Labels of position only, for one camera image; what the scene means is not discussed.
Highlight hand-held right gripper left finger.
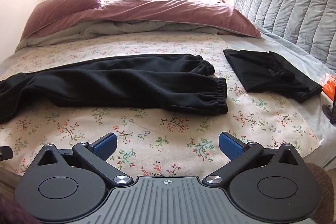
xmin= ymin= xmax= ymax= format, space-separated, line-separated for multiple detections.
xmin=37 ymin=132 xmax=133 ymax=188

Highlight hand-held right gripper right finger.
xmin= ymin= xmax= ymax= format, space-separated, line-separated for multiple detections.
xmin=203 ymin=132 xmax=302 ymax=186

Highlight black pants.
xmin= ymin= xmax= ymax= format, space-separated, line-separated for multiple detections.
xmin=0 ymin=54 xmax=228 ymax=125
xmin=223 ymin=49 xmax=323 ymax=104

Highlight folded black pants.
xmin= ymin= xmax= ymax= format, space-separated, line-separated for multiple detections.
xmin=223 ymin=49 xmax=323 ymax=104

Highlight floral bed sheet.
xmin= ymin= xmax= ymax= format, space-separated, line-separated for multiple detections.
xmin=0 ymin=34 xmax=322 ymax=180

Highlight person's maroon clothing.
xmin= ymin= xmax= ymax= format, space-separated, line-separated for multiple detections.
xmin=0 ymin=194 xmax=40 ymax=224

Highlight orange packet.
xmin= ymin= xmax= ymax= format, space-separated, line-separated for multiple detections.
xmin=321 ymin=73 xmax=336 ymax=103

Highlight pink and grey duvet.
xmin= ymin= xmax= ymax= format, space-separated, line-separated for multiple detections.
xmin=16 ymin=0 xmax=263 ymax=52

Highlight pink pillow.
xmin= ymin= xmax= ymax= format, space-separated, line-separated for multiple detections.
xmin=20 ymin=0 xmax=106 ymax=41

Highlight grey quilted headboard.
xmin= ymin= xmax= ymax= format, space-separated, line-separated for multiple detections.
xmin=233 ymin=0 xmax=336 ymax=67

